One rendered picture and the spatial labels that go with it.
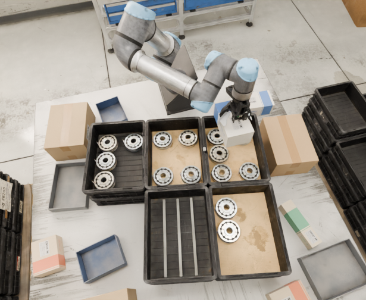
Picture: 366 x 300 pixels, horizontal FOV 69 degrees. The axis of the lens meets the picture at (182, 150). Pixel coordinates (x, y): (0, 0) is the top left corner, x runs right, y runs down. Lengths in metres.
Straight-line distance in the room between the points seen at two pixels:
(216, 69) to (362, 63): 2.69
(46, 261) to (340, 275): 1.39
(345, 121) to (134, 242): 1.67
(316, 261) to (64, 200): 1.34
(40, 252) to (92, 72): 2.12
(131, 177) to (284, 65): 2.26
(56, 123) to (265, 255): 1.31
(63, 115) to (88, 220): 0.63
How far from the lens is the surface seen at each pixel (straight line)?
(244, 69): 0.95
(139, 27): 1.14
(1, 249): 2.13
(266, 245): 1.35
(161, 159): 1.45
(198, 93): 0.99
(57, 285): 1.56
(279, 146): 1.51
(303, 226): 1.50
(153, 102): 1.84
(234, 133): 1.17
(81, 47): 3.51
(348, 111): 2.33
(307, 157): 1.53
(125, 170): 1.45
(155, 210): 1.35
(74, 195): 1.63
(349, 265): 1.61
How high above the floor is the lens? 2.12
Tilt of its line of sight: 62 degrees down
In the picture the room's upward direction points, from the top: 4 degrees counter-clockwise
